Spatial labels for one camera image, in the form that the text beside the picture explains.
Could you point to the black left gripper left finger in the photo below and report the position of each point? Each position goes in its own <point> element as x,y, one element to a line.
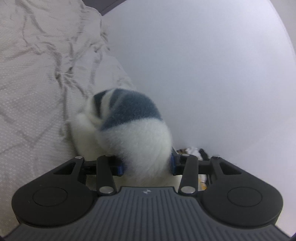
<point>104,168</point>

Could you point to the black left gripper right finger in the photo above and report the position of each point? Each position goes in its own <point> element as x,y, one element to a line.
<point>190,167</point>

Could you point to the white navy striped fleece sweater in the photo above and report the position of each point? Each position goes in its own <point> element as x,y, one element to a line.
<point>126,124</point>

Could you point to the grey bed sheet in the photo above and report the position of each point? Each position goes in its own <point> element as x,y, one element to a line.
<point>54,55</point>

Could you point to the grey wall cabinet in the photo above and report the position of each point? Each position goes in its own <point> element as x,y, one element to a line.
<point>103,6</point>

